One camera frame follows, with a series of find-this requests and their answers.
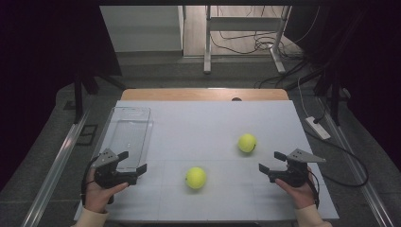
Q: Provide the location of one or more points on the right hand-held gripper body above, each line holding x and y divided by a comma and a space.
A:
296, 175

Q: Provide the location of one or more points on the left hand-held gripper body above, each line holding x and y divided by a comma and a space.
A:
105, 176

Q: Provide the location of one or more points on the clear plastic container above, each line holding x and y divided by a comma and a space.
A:
130, 135

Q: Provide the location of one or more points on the yellow tennis ball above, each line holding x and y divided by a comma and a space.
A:
247, 143
195, 178

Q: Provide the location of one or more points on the person's right hand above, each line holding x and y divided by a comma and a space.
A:
301, 195

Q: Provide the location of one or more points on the person's left hand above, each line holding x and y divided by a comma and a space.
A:
97, 197

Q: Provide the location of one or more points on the dark floor socket plate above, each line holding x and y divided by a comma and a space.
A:
87, 135

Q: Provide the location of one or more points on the white power strip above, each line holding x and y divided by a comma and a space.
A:
317, 127

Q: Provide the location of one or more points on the white board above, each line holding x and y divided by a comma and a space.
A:
214, 126

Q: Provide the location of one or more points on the black tripod stand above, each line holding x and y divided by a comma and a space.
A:
78, 101
334, 101

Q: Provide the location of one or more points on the dark table grommet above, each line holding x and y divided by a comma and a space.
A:
236, 99

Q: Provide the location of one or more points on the wooden table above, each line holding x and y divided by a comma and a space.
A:
189, 94

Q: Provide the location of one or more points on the dark curtain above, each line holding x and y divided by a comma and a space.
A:
375, 78
38, 78

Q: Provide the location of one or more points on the aluminium rail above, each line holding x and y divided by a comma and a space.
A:
356, 167
60, 160

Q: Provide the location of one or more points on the white metal desk frame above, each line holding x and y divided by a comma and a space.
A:
207, 41

